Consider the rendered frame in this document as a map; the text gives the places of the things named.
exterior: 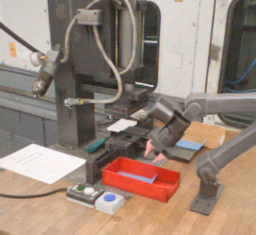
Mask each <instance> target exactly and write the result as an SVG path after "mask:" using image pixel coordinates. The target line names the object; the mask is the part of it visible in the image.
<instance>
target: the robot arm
mask: <svg viewBox="0 0 256 235"><path fill-rule="evenodd" d="M149 113H150V114H151V115H153V117H155V118H156V119H158V120H160V121H161V122H163V123H164V124H165V123H166V122H167V124H166V125H165V126H164V127H163V128H162V129H159V128H156V129H155V130H153V131H151V132H150V134H149V135H148V137H151V140H149V141H148V142H147V152H146V154H145V156H144V157H146V156H147V155H148V154H149V153H150V152H151V150H152V149H153V148H154V147H155V148H156V149H157V151H158V152H160V155H159V156H158V157H157V158H156V159H155V160H154V161H153V162H152V164H153V163H154V162H156V161H157V160H161V159H164V158H166V157H167V156H168V155H170V157H172V156H173V155H174V154H175V153H176V152H177V150H178V149H179V147H178V146H177V145H176V144H177V143H178V142H179V141H180V140H181V139H182V138H183V137H184V136H185V133H184V132H185V131H186V130H187V129H188V128H189V126H190V125H191V122H193V120H194V119H195V118H201V117H207V115H214V114H217V113H256V92H254V93H229V94H217V93H190V94H189V95H187V97H186V99H185V105H184V106H182V105H180V104H178V103H176V102H174V101H173V100H171V99H170V98H169V97H168V96H167V95H165V94H161V95H160V97H159V98H158V99H157V101H156V102H155V104H154V105H153V106H152V108H151V110H150V111H149ZM173 115H174V117H173ZM255 145H256V121H255V122H253V123H252V125H249V126H248V127H247V128H246V129H244V130H242V131H241V132H240V133H239V134H238V135H236V136H234V137H233V138H231V139H229V140H228V141H227V142H225V143H223V144H222V145H220V146H218V147H217V148H213V149H211V151H208V150H206V152H204V153H203V154H202V155H200V156H198V157H197V158H196V160H195V173H196V175H197V176H198V177H199V178H200V179H201V180H200V187H199V192H198V194H196V196H195V197H194V199H193V201H192V202H191V204H190V206H189V211H191V212H195V213H198V214H202V215H205V216H209V215H210V213H211V211H212V209H213V207H214V206H215V205H216V202H217V201H218V199H219V197H220V195H221V193H222V191H223V189H224V186H225V185H224V184H222V183H219V178H218V177H216V176H217V175H218V174H220V173H221V172H220V170H221V169H223V167H225V166H226V165H227V164H228V163H229V162H231V161H232V160H234V159H236V158H237V157H238V156H240V155H242V154H243V153H245V152H247V150H249V149H250V148H253V147H254V146H255Z"/></svg>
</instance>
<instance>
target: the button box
mask: <svg viewBox="0 0 256 235"><path fill-rule="evenodd" d="M79 185H84V186H85V189H86V188H93V189H94V192H93V193H91V194H87V193H85V191H84V190H83V191H78V190H77V187H78V186H79ZM62 190H67V191H66V197H67V199H68V200H71V201H74V202H78V204H82V205H84V206H88V207H90V208H94V207H95V201H96V200H97V199H98V198H99V197H100V196H102V195H103V194H104V190H101V189H98V188H94V187H91V186H89V185H86V184H83V183H80V182H78V183H77V184H74V185H73V187H72V186H70V187H69V188H60V189H57V190H53V191H51V192H46V193H43V194H32V195H11V194H2V193H0V196H5V197H12V198H32V197H38V196H47V195H49V194H53V193H55V192H59V191H62Z"/></svg>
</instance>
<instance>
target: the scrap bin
mask: <svg viewBox="0 0 256 235"><path fill-rule="evenodd" d="M118 172H121V173H125V174H131V175H135V176H141V177H145V178H150V179H153V178H154V177H155V175H156V174H157V176H156V177H155V179H154V181H153V182H152V183H151V182H147V181H143V180H139V179H136V178H132V177H129V176H124V175H122V174H118ZM179 181H181V172H176V171H173V170H169V169H166V168H163V167H160V166H155V165H152V164H147V163H145V162H139V161H136V160H132V159H129V158H123V157H118V158H117V159H115V160H114V161H113V162H112V163H111V164H108V165H107V166H106V167H105V168H103V170H102V182H103V184H105V185H107V186H110V187H112V188H116V189H119V190H123V191H125V192H130V193H133V194H137V195H139V196H143V197H147V198H150V199H154V200H157V201H160V202H164V203H167V202H168V201H169V199H170V198H171V197H172V196H173V195H174V193H175V192H176V190H177V189H178V188H179Z"/></svg>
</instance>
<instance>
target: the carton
mask: <svg viewBox="0 0 256 235"><path fill-rule="evenodd" d="M184 133H185V136H184V137H183V138H182V139H181V140H187V141H191V142H198V143H201V144H203V143H204V142H205V140H206V139H207V140H206V142H205V143H204V145H203V146H202V147H205V148H210V149H213V148H217V147H218V146H220V145H221V144H222V143H223V141H224V138H225V127H222V126H216V125H212V124H205V123H202V122H195V121H193V122H191V125H190V126H189V128H188V129H187V130H186V131H185V132H184Z"/></svg>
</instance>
